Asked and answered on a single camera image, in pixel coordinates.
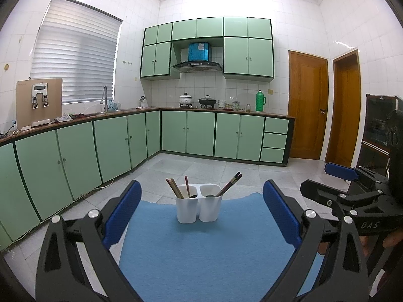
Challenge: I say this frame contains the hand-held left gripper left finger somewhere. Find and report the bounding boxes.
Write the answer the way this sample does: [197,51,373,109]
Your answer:
[35,180,144,302]

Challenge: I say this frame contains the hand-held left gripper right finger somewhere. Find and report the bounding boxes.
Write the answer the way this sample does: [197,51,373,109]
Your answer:
[262,179,370,302]

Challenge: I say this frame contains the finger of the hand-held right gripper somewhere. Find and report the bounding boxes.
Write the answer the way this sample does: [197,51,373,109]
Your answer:
[300,180,388,213]
[325,163,391,187]

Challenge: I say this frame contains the light wooden chopstick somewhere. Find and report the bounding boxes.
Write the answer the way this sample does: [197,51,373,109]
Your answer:
[166,179,183,199]
[170,178,186,199]

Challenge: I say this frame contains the dark chopstick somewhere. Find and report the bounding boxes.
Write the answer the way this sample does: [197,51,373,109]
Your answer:
[219,172,243,197]
[216,172,239,197]

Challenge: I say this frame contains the white double utensil holder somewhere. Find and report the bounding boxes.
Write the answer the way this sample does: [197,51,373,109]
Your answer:
[175,183,224,224]

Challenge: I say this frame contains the person's right hand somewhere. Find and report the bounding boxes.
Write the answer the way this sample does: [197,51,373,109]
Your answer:
[360,230,403,255]

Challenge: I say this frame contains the dark glass display cabinet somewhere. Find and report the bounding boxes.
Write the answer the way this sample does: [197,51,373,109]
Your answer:
[360,93,403,177]

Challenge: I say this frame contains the wooden door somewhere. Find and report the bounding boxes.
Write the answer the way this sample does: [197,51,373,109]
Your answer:
[324,49,362,168]
[288,50,329,161]

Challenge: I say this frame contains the blue mat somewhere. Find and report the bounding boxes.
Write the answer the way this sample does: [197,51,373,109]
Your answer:
[118,193,326,302]

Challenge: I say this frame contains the green base cabinets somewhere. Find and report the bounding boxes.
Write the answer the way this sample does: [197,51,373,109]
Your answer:
[0,107,296,252]

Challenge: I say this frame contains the green thermos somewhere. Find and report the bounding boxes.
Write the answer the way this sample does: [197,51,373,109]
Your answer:
[255,90,267,113]

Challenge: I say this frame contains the steel sink faucet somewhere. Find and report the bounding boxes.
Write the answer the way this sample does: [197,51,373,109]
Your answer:
[100,85,109,113]

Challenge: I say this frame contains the black wok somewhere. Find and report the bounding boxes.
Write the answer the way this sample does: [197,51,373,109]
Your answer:
[198,95,218,108]

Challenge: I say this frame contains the water purifier dispenser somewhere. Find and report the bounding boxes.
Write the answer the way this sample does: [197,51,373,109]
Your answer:
[16,78,63,130]

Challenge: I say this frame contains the white window blind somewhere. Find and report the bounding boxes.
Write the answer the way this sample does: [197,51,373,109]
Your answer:
[30,0,123,104]

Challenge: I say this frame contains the range hood with blue film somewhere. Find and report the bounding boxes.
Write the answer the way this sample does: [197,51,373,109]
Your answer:
[172,42,223,73]

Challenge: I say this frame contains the white cable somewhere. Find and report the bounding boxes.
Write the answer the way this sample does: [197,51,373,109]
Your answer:
[94,177,115,190]

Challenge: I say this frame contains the green wall cabinets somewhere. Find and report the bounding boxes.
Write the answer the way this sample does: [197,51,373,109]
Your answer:
[140,17,275,82]

